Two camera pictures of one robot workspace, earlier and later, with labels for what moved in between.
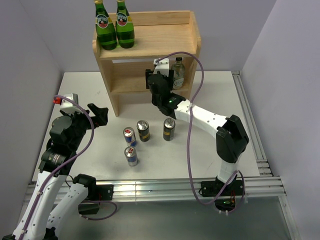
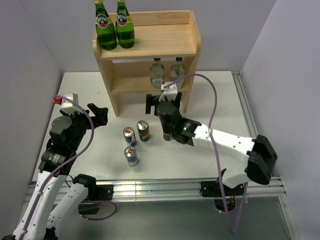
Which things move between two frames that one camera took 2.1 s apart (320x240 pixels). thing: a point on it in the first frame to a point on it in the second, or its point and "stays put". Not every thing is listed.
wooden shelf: (168, 35) stays put
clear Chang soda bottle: (179, 72) stays put
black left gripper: (100, 118) stays put
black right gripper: (170, 79) to (152, 100)
